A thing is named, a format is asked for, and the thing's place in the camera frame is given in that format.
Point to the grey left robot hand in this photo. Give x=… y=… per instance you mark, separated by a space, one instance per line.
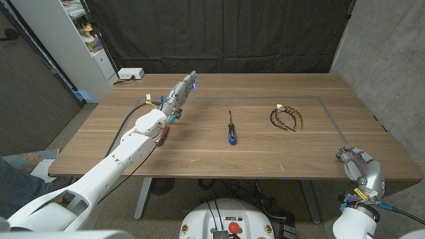
x=179 y=92

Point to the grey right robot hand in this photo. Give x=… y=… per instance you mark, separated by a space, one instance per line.
x=373 y=176

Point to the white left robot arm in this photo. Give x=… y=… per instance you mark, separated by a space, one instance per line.
x=123 y=156

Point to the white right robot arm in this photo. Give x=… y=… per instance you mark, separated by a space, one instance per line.
x=355 y=224

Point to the blue black screwdriver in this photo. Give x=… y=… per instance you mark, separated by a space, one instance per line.
x=231 y=134

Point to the red flat packet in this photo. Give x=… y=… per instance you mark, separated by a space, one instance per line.
x=163 y=138

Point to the white power strip box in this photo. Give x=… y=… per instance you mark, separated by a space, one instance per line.
x=131 y=73

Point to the white table leg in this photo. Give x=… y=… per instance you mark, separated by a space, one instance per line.
x=311 y=202
x=142 y=199

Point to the black backdrop curtain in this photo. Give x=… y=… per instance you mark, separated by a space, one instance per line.
x=216 y=33

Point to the round black floor fan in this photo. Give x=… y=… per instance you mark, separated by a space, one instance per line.
x=162 y=186

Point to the black toothed headband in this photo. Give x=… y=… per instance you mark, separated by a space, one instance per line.
x=273 y=119

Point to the cardboard box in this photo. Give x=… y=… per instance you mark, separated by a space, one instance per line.
x=93 y=44

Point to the black power brick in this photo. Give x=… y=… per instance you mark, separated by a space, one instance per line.
x=287 y=230

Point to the orange toy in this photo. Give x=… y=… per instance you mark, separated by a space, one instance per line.
x=86 y=30

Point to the white shelf cabinet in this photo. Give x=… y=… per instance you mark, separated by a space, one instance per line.
x=66 y=49

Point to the white robot torso base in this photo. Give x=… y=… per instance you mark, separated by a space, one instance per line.
x=199 y=219

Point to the red emergency stop button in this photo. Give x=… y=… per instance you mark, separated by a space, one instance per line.
x=234 y=227

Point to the white flat sheet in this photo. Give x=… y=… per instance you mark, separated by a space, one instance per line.
x=41 y=171

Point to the person in blue jeans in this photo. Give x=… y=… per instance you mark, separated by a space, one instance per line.
x=16 y=192

